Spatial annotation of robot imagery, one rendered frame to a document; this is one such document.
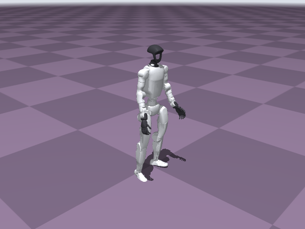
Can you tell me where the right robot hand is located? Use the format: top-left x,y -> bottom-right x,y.
141,113 -> 151,135

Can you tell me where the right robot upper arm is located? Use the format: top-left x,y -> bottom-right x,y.
136,68 -> 149,98

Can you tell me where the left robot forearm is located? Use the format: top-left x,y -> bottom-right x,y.
165,88 -> 176,107

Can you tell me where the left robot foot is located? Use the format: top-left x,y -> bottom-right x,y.
150,159 -> 168,167

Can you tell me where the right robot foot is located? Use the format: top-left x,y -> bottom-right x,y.
134,170 -> 147,182

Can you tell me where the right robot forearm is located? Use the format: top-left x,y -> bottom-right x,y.
136,92 -> 147,118

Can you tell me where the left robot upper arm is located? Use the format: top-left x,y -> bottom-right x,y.
162,65 -> 171,91

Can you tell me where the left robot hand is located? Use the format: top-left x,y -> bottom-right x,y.
173,101 -> 186,119

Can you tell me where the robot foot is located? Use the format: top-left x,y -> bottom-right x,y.
134,170 -> 147,182
150,159 -> 168,167

